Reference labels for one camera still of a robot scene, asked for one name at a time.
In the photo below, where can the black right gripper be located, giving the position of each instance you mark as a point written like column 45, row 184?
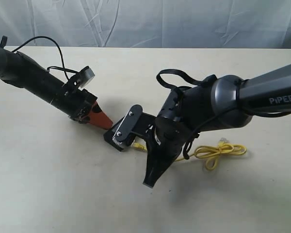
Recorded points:
column 163, row 148

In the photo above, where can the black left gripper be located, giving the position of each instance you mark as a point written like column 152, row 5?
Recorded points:
column 80, row 106

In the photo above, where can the small black box device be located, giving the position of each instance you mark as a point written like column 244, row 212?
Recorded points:
column 141, row 130

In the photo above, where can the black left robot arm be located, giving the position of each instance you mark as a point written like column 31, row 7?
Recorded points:
column 19, row 70

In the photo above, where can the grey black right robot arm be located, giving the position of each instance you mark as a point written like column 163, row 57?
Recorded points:
column 211, row 104

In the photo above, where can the white wrinkled backdrop curtain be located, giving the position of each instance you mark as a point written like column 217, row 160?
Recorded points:
column 150, row 23

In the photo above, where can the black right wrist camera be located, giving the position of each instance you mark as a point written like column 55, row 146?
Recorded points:
column 123, row 136

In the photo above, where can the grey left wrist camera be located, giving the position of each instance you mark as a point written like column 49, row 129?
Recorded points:
column 83, row 77

